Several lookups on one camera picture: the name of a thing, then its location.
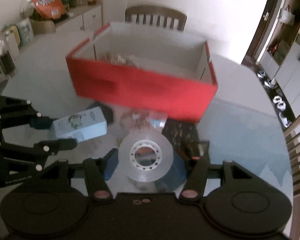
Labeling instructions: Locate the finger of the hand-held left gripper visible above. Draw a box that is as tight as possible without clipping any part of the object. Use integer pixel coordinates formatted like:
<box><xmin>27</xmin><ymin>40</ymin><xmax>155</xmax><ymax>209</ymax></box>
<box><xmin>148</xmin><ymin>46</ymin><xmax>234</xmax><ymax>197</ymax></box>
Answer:
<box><xmin>0</xmin><ymin>94</ymin><xmax>54</xmax><ymax>131</ymax></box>
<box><xmin>0</xmin><ymin>138</ymin><xmax>78</xmax><ymax>172</ymax></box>

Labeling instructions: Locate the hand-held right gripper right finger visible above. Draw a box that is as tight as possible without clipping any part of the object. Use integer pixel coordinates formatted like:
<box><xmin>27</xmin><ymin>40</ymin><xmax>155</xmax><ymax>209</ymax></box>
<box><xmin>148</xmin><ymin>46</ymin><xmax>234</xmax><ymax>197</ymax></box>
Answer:
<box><xmin>155</xmin><ymin>154</ymin><xmax>263</xmax><ymax>202</ymax></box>

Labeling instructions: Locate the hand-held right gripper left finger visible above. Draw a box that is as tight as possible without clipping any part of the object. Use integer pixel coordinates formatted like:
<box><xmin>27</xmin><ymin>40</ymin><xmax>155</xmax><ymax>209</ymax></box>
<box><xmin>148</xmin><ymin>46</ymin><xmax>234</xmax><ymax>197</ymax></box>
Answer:
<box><xmin>39</xmin><ymin>148</ymin><xmax>119</xmax><ymax>202</ymax></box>

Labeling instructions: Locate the clear tape roll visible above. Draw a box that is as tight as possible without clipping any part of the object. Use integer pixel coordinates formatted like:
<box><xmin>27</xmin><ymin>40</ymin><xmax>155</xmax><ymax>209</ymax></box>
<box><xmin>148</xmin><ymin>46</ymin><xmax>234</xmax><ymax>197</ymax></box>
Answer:
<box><xmin>118</xmin><ymin>130</ymin><xmax>175</xmax><ymax>183</ymax></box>

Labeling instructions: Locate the light blue printed box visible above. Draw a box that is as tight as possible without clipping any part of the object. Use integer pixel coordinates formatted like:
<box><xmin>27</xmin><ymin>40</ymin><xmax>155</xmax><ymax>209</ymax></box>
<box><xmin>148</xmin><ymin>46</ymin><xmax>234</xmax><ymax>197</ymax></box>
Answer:
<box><xmin>50</xmin><ymin>106</ymin><xmax>108</xmax><ymax>142</ymax></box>

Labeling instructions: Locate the red cardboard box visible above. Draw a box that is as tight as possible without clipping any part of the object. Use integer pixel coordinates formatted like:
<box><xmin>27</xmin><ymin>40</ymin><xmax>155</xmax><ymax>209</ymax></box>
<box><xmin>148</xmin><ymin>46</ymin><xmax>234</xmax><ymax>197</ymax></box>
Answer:
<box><xmin>65</xmin><ymin>22</ymin><xmax>218</xmax><ymax>123</ymax></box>

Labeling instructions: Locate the dark brown snack packet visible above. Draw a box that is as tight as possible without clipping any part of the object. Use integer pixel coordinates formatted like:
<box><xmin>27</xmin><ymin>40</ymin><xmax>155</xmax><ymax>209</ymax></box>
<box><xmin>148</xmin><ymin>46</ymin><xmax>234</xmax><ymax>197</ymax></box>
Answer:
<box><xmin>162</xmin><ymin>119</ymin><xmax>210</xmax><ymax>161</ymax></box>

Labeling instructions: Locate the black pouch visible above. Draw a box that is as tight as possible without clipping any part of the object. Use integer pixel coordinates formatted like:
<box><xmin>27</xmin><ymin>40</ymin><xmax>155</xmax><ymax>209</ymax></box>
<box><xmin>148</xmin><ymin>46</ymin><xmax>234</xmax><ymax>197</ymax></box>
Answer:
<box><xmin>86</xmin><ymin>102</ymin><xmax>113</xmax><ymax>126</ymax></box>

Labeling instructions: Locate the glass jar with dark contents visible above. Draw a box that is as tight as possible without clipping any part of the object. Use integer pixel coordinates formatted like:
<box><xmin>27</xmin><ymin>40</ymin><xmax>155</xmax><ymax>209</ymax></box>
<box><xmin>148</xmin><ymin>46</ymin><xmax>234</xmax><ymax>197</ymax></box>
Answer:
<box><xmin>0</xmin><ymin>34</ymin><xmax>17</xmax><ymax>75</ymax></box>

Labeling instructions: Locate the white printed canister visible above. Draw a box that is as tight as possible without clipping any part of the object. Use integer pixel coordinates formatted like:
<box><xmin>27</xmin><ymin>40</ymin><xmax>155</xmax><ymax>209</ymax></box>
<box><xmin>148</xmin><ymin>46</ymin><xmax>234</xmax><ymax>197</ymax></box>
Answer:
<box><xmin>16</xmin><ymin>17</ymin><xmax>35</xmax><ymax>44</ymax></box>

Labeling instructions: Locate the white sideboard cabinet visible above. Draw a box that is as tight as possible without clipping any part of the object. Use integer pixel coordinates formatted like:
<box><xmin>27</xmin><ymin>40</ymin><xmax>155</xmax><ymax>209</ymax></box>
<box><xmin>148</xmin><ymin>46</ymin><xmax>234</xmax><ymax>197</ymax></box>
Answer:
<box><xmin>30</xmin><ymin>0</ymin><xmax>103</xmax><ymax>39</ymax></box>

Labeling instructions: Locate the white slipper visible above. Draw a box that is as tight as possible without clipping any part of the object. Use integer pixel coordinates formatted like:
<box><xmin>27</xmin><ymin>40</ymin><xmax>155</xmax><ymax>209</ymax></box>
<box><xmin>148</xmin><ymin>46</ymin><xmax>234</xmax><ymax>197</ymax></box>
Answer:
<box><xmin>279</xmin><ymin>112</ymin><xmax>292</xmax><ymax>128</ymax></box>
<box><xmin>272</xmin><ymin>95</ymin><xmax>287</xmax><ymax>110</ymax></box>

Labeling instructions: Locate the large orange snack bag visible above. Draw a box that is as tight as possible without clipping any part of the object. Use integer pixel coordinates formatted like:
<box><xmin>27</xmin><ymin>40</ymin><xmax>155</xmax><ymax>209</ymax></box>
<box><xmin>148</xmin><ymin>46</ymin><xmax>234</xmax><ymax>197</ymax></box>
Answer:
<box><xmin>28</xmin><ymin>0</ymin><xmax>67</xmax><ymax>19</ymax></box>

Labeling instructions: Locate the wooden slat-back chair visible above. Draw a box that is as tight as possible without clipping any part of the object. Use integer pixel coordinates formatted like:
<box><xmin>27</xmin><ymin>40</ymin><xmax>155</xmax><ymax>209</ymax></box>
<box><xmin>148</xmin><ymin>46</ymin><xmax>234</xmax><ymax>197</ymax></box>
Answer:
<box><xmin>125</xmin><ymin>4</ymin><xmax>187</xmax><ymax>32</ymax></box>
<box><xmin>282</xmin><ymin>106</ymin><xmax>300</xmax><ymax>197</ymax></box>

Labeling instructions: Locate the white hallway cabinet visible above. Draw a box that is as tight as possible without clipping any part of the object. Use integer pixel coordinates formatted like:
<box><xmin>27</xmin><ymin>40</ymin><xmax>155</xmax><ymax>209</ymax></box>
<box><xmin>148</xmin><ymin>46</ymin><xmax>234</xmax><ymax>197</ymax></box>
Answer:
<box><xmin>256</xmin><ymin>0</ymin><xmax>300</xmax><ymax>110</ymax></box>

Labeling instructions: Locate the dark brown door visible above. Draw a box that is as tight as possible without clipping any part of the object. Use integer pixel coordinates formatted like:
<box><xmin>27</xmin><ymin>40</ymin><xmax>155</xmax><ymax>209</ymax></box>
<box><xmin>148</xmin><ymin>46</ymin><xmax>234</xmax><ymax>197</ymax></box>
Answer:
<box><xmin>241</xmin><ymin>0</ymin><xmax>289</xmax><ymax>65</ymax></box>

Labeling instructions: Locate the grey tote bag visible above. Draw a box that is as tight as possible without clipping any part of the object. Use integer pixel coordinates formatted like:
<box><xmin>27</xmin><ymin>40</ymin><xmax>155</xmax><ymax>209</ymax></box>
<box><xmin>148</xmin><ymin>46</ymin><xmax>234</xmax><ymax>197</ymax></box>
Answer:
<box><xmin>280</xmin><ymin>5</ymin><xmax>297</xmax><ymax>25</ymax></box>

